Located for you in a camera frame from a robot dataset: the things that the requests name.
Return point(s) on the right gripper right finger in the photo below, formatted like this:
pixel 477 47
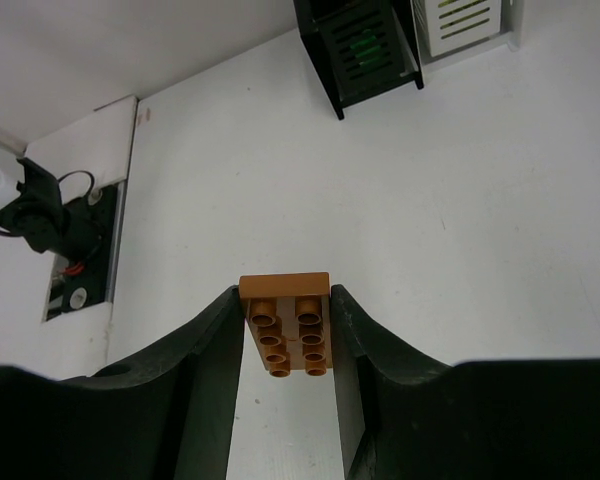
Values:
pixel 405 415

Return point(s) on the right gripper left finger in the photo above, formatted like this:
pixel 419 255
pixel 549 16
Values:
pixel 165 412

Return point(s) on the thin orange lego plate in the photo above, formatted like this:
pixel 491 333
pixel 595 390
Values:
pixel 288 316

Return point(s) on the dark green lego brick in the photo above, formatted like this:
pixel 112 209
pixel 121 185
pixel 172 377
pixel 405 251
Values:
pixel 368 49

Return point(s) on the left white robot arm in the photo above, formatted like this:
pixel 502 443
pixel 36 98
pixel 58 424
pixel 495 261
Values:
pixel 32 208

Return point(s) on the black slotted container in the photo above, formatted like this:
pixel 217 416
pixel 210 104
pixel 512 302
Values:
pixel 327 28

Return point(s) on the white slotted container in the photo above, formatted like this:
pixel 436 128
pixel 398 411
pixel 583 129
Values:
pixel 448 26

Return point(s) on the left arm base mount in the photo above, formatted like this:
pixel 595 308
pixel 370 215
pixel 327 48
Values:
pixel 82 274

